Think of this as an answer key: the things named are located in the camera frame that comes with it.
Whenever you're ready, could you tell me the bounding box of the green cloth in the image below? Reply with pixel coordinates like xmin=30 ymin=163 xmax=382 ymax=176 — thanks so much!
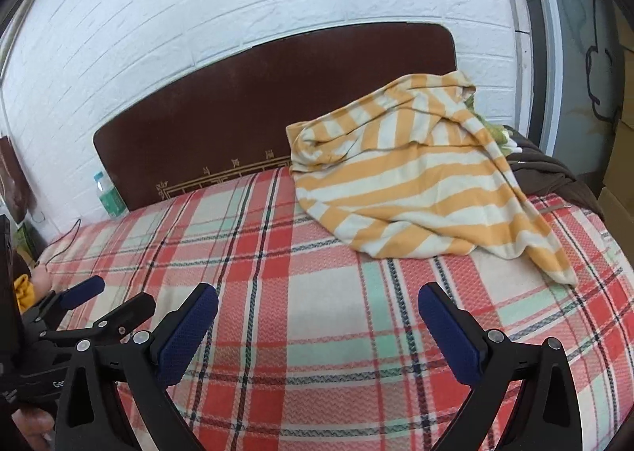
xmin=463 ymin=85 xmax=521 ymax=155

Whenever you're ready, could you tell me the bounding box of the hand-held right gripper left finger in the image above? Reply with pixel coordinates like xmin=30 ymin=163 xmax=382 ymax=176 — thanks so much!
xmin=53 ymin=283 xmax=220 ymax=451

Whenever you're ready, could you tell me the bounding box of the dark brown headboard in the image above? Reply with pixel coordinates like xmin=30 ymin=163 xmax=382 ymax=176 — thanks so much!
xmin=93 ymin=21 xmax=457 ymax=211

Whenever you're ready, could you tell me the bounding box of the glass door with cartoon drawing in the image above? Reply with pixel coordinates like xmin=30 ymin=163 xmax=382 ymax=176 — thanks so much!
xmin=510 ymin=0 xmax=630 ymax=185

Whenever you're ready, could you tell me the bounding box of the dark brown garment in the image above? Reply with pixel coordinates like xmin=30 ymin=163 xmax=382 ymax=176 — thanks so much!
xmin=505 ymin=131 xmax=607 ymax=219

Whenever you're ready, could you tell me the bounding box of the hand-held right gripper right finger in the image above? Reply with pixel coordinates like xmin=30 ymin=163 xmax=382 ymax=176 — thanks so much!
xmin=417 ymin=282 xmax=582 ymax=451

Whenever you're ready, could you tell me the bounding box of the person's left hand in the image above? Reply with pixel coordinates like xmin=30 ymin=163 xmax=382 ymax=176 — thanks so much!
xmin=14 ymin=409 xmax=56 ymax=451

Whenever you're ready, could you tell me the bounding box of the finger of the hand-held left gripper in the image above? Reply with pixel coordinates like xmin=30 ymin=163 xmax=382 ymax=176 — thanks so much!
xmin=50 ymin=293 xmax=157 ymax=348
xmin=22 ymin=275 xmax=106 ymax=333

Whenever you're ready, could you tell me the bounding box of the black cable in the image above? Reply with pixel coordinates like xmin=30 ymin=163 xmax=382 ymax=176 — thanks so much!
xmin=34 ymin=218 xmax=83 ymax=268

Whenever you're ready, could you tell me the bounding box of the clear plastic water bottle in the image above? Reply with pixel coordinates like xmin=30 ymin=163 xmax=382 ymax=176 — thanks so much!
xmin=93 ymin=172 xmax=128 ymax=220

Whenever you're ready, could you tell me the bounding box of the orange white striped shirt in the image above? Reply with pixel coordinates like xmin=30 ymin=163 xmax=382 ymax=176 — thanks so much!
xmin=286 ymin=70 xmax=578 ymax=287

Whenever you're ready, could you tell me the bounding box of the cardboard box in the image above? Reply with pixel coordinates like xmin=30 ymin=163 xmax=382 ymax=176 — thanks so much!
xmin=597 ymin=186 xmax=634 ymax=234

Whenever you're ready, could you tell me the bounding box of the red plaid bed sheet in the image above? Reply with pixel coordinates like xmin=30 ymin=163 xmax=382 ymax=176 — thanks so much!
xmin=37 ymin=168 xmax=634 ymax=451

